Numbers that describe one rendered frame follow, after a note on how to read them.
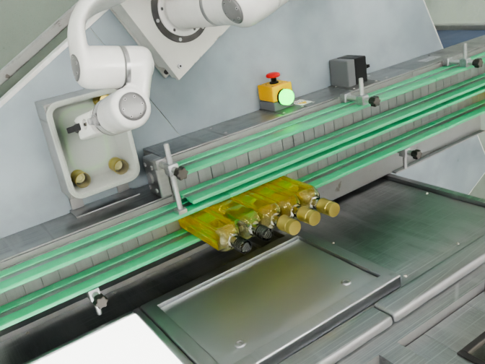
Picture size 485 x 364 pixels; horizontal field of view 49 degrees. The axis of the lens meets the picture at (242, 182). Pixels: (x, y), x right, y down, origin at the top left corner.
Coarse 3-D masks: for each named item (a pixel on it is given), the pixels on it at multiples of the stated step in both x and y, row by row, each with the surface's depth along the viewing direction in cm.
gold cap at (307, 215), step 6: (300, 210) 120; (306, 210) 119; (312, 210) 119; (300, 216) 120; (306, 216) 118; (312, 216) 118; (318, 216) 119; (306, 222) 119; (312, 222) 118; (318, 222) 119
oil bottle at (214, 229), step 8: (208, 208) 127; (192, 216) 124; (200, 216) 123; (208, 216) 122; (216, 216) 122; (184, 224) 129; (192, 224) 125; (200, 224) 121; (208, 224) 119; (216, 224) 118; (224, 224) 117; (232, 224) 117; (192, 232) 126; (200, 232) 122; (208, 232) 119; (216, 232) 115; (224, 232) 115; (232, 232) 115; (208, 240) 120; (216, 240) 117; (224, 240) 115; (216, 248) 118; (224, 248) 116; (232, 248) 117
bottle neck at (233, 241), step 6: (234, 234) 115; (228, 240) 115; (234, 240) 113; (240, 240) 112; (246, 240) 112; (234, 246) 113; (240, 246) 111; (246, 246) 113; (240, 252) 112; (246, 252) 112
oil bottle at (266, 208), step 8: (248, 192) 131; (240, 200) 127; (248, 200) 126; (256, 200) 126; (264, 200) 125; (256, 208) 122; (264, 208) 121; (272, 208) 121; (280, 208) 122; (264, 216) 120; (264, 224) 121
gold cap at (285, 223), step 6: (282, 216) 118; (288, 216) 119; (276, 222) 118; (282, 222) 117; (288, 222) 115; (294, 222) 115; (282, 228) 117; (288, 228) 115; (294, 228) 116; (300, 228) 117; (294, 234) 116
